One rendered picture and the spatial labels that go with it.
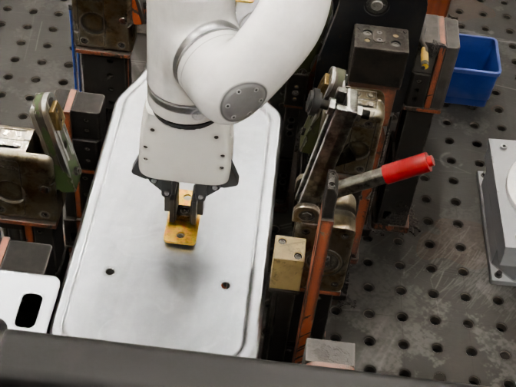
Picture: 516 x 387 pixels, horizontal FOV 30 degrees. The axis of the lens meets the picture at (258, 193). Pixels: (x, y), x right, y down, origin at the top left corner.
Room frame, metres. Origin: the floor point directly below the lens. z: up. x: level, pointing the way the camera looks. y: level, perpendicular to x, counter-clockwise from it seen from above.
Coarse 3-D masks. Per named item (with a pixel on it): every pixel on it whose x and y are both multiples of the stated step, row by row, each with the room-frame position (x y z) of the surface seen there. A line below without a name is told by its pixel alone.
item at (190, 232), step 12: (180, 192) 0.79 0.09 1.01; (192, 192) 0.79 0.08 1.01; (180, 204) 0.77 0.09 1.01; (168, 216) 0.75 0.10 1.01; (180, 216) 0.75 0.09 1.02; (168, 228) 0.73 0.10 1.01; (180, 228) 0.73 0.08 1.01; (192, 228) 0.74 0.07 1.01; (168, 240) 0.71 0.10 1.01; (180, 240) 0.72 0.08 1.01; (192, 240) 0.72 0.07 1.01
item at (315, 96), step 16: (320, 96) 0.75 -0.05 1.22; (336, 96) 0.76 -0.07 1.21; (352, 96) 0.76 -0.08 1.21; (336, 112) 0.74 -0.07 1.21; (352, 112) 0.74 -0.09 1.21; (368, 112) 0.75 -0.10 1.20; (336, 128) 0.74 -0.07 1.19; (320, 144) 0.76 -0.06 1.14; (336, 144) 0.74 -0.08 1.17; (320, 160) 0.74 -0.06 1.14; (336, 160) 0.74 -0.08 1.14; (304, 176) 0.76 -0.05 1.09; (320, 176) 0.74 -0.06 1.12; (304, 192) 0.74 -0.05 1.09; (320, 192) 0.74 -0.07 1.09
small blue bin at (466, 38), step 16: (464, 48) 1.48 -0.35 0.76; (480, 48) 1.48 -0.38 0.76; (496, 48) 1.45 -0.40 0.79; (464, 64) 1.47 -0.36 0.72; (480, 64) 1.47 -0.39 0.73; (496, 64) 1.41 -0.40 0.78; (464, 80) 1.38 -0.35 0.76; (480, 80) 1.38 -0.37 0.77; (448, 96) 1.38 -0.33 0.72; (464, 96) 1.38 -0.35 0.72; (480, 96) 1.38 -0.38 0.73
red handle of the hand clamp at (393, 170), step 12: (420, 156) 0.75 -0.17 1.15; (384, 168) 0.75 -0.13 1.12; (396, 168) 0.75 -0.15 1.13; (408, 168) 0.74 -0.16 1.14; (420, 168) 0.74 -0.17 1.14; (348, 180) 0.75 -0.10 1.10; (360, 180) 0.75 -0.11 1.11; (372, 180) 0.75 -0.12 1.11; (384, 180) 0.75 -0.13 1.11; (396, 180) 0.74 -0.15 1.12; (348, 192) 0.75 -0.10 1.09
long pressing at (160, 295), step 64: (256, 0) 1.21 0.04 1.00; (128, 128) 0.90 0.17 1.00; (256, 128) 0.93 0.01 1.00; (128, 192) 0.79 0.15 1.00; (256, 192) 0.81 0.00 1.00; (128, 256) 0.69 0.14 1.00; (192, 256) 0.70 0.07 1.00; (256, 256) 0.71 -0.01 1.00; (64, 320) 0.59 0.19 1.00; (128, 320) 0.60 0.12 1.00; (192, 320) 0.61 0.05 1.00; (256, 320) 0.62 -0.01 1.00
